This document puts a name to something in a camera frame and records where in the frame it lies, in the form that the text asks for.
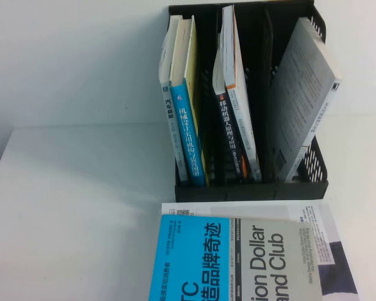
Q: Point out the blue and grey brand book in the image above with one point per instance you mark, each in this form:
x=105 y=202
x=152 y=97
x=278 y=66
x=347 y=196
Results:
x=206 y=257

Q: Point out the blue spine yellow cover book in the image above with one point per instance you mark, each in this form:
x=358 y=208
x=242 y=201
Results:
x=191 y=141

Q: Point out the white spine car suspension book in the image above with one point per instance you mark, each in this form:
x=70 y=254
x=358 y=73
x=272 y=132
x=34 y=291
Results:
x=172 y=131

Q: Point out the black spine mobile robot book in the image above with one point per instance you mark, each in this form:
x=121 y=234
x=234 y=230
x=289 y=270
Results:
x=228 y=131

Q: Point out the black plastic book stand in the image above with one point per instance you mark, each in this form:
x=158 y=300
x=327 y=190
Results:
x=247 y=191

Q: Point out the white book with orange stripe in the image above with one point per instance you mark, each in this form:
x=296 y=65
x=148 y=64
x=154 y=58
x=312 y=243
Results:
x=239 y=94

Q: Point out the grey cover white spine book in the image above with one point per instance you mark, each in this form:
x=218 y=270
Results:
x=304 y=94

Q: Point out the magazine with suited man cover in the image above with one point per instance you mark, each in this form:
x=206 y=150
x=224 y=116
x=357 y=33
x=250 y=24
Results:
x=335 y=251

